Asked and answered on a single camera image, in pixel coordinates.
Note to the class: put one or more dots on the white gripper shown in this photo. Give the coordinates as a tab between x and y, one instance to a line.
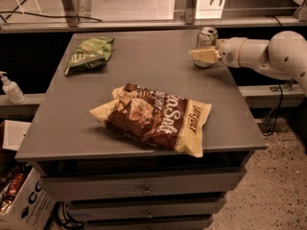
230	52

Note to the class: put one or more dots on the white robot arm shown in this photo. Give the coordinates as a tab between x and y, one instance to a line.
284	57

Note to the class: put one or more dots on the brown sea salt chip bag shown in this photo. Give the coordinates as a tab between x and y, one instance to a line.
155	118

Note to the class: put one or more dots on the green jalapeno chip bag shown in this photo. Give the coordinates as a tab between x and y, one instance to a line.
91	54

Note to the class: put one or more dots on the grey drawer cabinet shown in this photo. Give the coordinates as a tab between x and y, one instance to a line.
113	183

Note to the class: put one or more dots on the white pump bottle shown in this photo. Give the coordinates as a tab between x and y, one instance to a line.
12	90

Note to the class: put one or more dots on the snack packets in box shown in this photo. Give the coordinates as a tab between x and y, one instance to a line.
10	191

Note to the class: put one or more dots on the white cardboard box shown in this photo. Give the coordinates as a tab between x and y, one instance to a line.
32	206

